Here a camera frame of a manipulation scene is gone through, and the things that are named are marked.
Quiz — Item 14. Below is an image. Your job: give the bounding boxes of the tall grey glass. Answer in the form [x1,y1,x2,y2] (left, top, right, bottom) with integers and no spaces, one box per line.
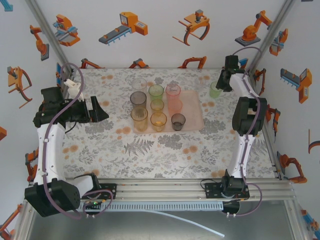
[129,91,148,111]

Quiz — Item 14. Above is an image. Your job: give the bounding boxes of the tall amber glass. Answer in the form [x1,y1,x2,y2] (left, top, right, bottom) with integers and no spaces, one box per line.
[130,106,149,133]

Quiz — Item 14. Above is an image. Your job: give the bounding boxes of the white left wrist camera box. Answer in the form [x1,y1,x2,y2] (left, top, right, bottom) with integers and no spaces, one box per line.
[63,78,83,101]

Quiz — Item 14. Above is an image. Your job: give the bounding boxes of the small amber tumbler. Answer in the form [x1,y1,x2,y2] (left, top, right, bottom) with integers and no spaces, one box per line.
[150,98,165,114]

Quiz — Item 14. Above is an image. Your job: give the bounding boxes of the short grey glass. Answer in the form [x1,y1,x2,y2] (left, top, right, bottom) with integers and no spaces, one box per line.
[170,113,186,132]

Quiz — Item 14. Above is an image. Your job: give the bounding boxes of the pink textured plastic cup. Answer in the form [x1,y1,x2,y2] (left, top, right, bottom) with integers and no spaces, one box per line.
[167,96,184,115]

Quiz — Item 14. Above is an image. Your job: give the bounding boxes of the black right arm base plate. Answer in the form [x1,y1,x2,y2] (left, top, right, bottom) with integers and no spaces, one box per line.
[204,182,251,201]

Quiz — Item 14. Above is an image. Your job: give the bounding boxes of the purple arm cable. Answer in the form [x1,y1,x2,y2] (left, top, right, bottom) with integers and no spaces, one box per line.
[42,62,114,220]
[231,46,263,218]

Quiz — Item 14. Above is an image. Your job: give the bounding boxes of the grey metal sheet panel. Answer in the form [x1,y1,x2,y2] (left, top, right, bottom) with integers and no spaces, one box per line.
[24,209,305,240]

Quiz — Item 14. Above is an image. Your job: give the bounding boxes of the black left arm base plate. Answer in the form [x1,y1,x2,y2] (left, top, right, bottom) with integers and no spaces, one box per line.
[71,183,118,200]

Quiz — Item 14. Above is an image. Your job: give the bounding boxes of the floral patterned tablecloth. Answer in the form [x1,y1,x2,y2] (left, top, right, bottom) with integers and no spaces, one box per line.
[46,67,279,180]

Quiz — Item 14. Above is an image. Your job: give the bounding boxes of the aluminium frame post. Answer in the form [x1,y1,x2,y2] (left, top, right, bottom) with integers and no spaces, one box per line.
[24,0,75,73]
[246,0,297,75]

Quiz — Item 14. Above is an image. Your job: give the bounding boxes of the green transparent cup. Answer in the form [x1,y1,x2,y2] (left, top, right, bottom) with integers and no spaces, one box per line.
[209,81,224,99]
[148,84,165,102]

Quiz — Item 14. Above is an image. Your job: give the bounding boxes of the wide amber tumbler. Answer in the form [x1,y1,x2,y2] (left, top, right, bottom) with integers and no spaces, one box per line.
[150,111,168,133]

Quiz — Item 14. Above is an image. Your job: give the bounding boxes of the thin white plastic strip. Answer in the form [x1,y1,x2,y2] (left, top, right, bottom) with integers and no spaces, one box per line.
[143,209,226,238]

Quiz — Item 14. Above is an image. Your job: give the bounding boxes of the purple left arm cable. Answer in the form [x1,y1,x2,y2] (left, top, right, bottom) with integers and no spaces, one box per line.
[42,62,114,220]

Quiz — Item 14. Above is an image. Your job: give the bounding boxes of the grey slotted cable duct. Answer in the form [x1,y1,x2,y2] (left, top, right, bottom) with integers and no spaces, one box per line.
[33,201,225,213]

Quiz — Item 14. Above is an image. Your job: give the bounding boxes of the tall clear glass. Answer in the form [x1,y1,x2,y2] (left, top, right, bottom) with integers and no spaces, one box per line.
[131,77,148,96]

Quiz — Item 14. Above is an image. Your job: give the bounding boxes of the long aluminium base rail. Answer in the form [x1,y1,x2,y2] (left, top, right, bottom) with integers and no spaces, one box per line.
[23,177,296,203]

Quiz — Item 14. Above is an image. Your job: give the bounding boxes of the red transparent glass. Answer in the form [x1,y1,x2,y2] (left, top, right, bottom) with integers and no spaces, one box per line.
[165,83,182,101]

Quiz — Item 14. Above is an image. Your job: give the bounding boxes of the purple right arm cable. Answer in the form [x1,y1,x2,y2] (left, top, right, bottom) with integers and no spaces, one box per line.
[231,46,263,218]

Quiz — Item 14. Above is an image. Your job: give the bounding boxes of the pink plastic tray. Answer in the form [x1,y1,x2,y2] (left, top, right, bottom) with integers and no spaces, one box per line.
[132,89,205,135]

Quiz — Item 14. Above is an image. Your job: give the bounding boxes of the small green-lit circuit board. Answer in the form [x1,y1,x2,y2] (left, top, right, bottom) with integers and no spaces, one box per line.
[83,199,104,210]

